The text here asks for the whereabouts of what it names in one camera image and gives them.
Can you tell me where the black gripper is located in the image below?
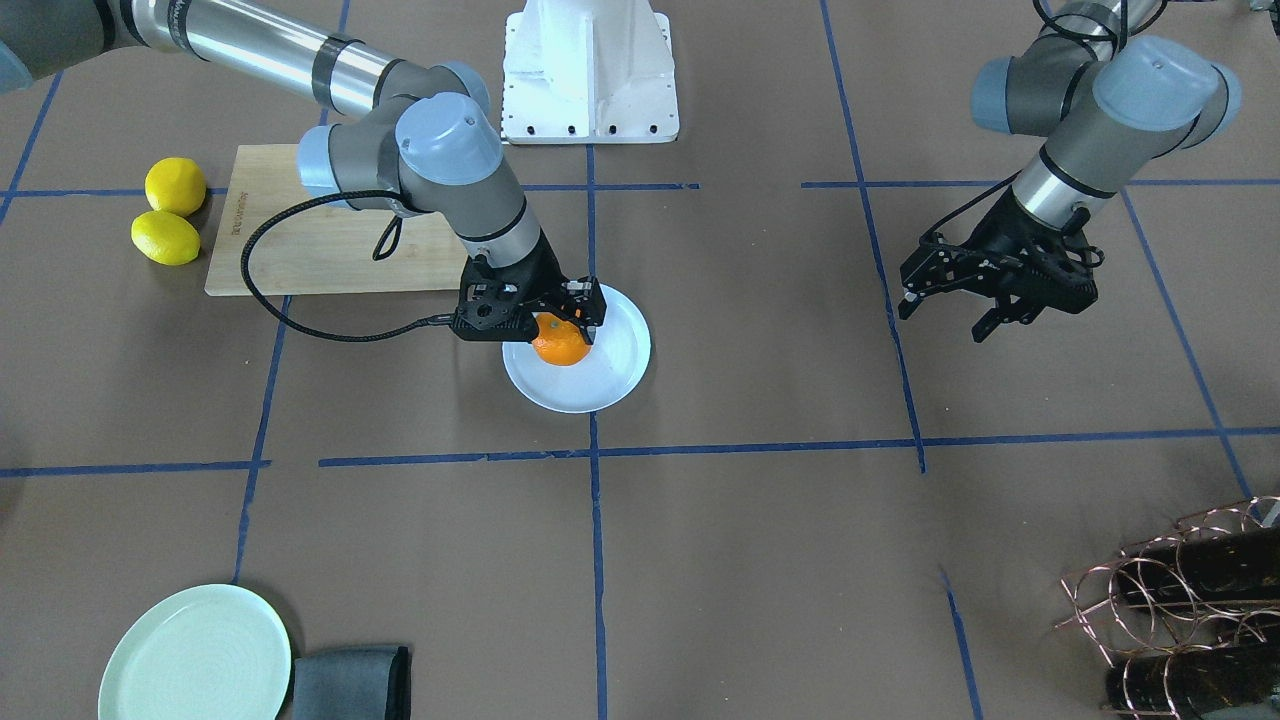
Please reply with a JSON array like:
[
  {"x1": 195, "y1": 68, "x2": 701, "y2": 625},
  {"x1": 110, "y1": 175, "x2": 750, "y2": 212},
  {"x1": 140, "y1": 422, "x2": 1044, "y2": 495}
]
[
  {"x1": 897, "y1": 190, "x2": 1100, "y2": 343},
  {"x1": 451, "y1": 240, "x2": 605, "y2": 346}
]

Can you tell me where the orange fruit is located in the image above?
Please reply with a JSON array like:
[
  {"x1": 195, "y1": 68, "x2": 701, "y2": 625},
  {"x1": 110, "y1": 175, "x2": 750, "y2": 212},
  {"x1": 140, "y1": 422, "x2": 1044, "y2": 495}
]
[{"x1": 530, "y1": 313, "x2": 593, "y2": 366}]

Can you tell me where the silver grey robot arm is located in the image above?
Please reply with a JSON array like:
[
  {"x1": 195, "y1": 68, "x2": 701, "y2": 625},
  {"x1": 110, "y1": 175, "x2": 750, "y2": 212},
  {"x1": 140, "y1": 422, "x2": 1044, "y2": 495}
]
[
  {"x1": 1, "y1": 1, "x2": 607, "y2": 343},
  {"x1": 897, "y1": 1, "x2": 1244, "y2": 342}
]

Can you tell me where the white round plate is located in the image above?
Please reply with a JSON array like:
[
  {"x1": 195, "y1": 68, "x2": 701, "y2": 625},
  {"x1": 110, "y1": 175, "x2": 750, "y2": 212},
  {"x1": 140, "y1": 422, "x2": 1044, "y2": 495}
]
[{"x1": 502, "y1": 284, "x2": 652, "y2": 413}]

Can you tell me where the pale green plate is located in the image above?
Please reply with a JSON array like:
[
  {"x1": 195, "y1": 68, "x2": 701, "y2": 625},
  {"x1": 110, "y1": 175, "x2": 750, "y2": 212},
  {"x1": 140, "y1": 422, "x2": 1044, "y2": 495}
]
[{"x1": 97, "y1": 584, "x2": 292, "y2": 719}]

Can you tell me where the wooden cutting board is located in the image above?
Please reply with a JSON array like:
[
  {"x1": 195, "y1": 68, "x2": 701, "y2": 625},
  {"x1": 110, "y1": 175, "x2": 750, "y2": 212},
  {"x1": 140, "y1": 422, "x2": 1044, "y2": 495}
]
[{"x1": 205, "y1": 143, "x2": 467, "y2": 297}]

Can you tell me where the dark wine bottle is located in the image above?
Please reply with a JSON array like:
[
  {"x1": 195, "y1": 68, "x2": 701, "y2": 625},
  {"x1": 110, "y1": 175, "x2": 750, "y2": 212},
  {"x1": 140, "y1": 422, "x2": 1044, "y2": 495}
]
[
  {"x1": 1116, "y1": 527, "x2": 1279, "y2": 607},
  {"x1": 1105, "y1": 643, "x2": 1279, "y2": 719}
]

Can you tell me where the dark grey folded cloth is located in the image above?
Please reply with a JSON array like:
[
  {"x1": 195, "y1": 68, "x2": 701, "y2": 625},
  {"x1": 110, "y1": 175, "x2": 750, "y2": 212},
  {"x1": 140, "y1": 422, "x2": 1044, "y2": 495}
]
[{"x1": 292, "y1": 644, "x2": 412, "y2": 719}]

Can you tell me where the yellow lemon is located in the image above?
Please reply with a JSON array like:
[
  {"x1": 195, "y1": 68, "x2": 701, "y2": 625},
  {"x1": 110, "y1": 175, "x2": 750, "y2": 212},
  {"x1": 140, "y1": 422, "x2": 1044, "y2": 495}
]
[
  {"x1": 143, "y1": 158, "x2": 209, "y2": 217},
  {"x1": 131, "y1": 210, "x2": 201, "y2": 266}
]

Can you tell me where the black braided cable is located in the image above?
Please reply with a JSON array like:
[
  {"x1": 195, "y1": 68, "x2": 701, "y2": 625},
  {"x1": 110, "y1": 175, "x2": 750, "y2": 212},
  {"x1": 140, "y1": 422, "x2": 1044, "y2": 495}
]
[{"x1": 239, "y1": 191, "x2": 463, "y2": 345}]

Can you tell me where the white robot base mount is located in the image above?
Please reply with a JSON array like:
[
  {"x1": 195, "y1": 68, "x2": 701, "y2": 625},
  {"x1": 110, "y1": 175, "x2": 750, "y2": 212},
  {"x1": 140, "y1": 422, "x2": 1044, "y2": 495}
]
[{"x1": 500, "y1": 1, "x2": 681, "y2": 145}]

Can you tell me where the copper wire wine rack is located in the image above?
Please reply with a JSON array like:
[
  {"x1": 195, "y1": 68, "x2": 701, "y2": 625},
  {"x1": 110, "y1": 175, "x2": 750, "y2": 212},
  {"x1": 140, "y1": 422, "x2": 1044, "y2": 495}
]
[{"x1": 1060, "y1": 496, "x2": 1279, "y2": 719}]

